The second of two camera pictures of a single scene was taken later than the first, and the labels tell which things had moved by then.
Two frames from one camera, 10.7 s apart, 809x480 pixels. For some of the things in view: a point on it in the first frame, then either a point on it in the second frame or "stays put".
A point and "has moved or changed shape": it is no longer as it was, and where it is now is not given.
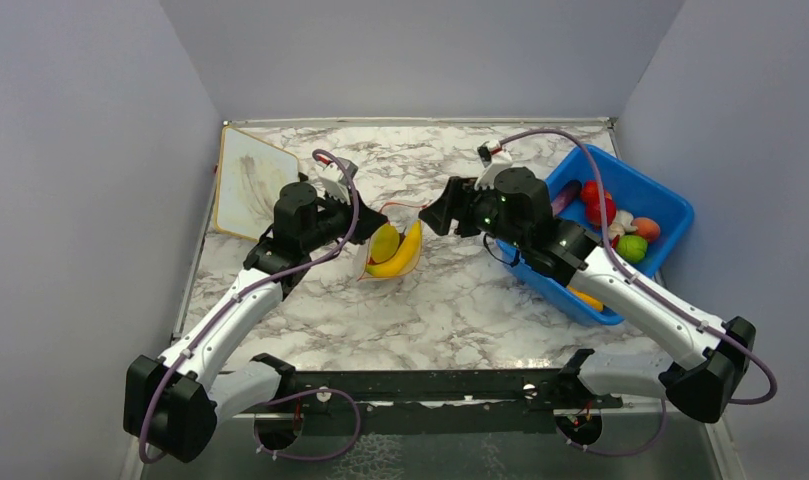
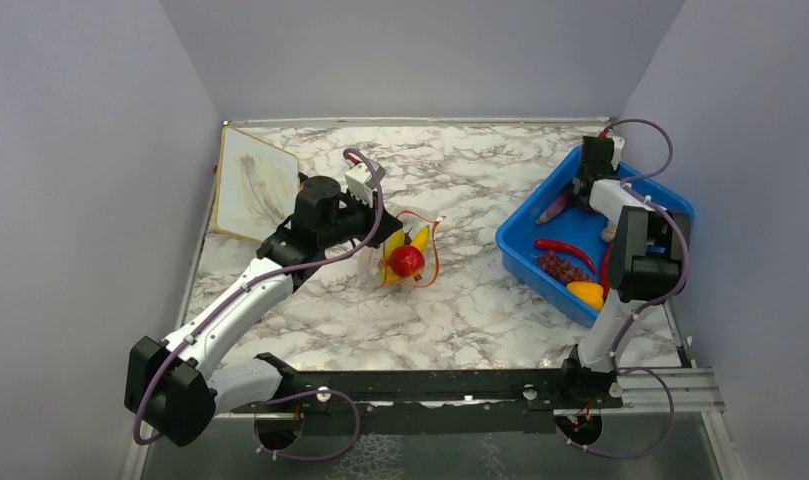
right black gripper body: (487, 219) → (613, 171)
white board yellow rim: (250, 175) stays put
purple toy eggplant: (568, 194) stays put
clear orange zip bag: (396, 250) → (415, 223)
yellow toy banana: (405, 257) has moved or changed shape
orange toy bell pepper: (585, 299) stays put
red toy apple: (592, 200) has moved or changed shape
